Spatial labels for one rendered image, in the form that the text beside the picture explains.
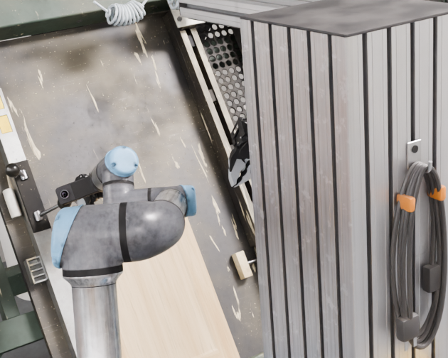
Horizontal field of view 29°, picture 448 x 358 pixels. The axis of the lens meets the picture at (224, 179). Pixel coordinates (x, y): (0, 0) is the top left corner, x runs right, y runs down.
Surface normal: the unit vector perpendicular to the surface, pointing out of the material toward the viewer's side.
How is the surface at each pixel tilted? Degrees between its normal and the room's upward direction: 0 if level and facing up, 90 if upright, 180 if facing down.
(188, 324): 58
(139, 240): 85
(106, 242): 85
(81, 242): 73
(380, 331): 90
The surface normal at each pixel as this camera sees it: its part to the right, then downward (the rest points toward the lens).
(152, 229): 0.54, -0.11
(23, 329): 0.42, -0.29
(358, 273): 0.56, 0.25
